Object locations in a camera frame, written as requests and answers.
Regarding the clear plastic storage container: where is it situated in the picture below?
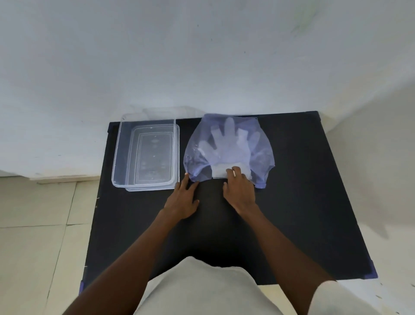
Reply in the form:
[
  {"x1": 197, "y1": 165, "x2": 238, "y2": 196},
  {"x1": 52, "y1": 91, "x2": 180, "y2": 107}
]
[{"x1": 111, "y1": 114, "x2": 180, "y2": 189}]

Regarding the person's light grey shirt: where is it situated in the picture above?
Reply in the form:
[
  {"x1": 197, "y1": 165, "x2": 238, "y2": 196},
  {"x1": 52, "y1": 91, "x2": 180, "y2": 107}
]
[{"x1": 134, "y1": 256, "x2": 370, "y2": 315}]

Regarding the person's left hand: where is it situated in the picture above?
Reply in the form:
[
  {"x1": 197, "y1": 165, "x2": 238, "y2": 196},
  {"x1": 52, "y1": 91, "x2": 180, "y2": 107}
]
[{"x1": 164, "y1": 173, "x2": 200, "y2": 221}]

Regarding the person's left forearm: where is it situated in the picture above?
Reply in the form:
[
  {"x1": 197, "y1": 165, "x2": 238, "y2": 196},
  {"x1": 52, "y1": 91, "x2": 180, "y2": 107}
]
[{"x1": 63, "y1": 209, "x2": 192, "y2": 315}]

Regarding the clear disposable plastic glove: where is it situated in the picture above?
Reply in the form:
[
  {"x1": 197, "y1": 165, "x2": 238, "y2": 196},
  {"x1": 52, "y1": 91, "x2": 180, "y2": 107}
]
[{"x1": 198, "y1": 117, "x2": 262, "y2": 180}]

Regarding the blue translucent plastic bag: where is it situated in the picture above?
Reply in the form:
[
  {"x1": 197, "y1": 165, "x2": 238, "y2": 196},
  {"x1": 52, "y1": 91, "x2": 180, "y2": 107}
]
[{"x1": 184, "y1": 114, "x2": 276, "y2": 189}]

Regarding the person's right forearm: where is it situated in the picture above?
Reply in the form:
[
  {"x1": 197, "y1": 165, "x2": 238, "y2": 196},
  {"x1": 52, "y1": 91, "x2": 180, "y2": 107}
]
[{"x1": 237, "y1": 206, "x2": 336, "y2": 315}]

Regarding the person's right hand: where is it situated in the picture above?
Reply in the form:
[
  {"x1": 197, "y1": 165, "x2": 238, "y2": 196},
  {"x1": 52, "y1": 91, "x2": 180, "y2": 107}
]
[{"x1": 222, "y1": 168, "x2": 257, "y2": 215}]

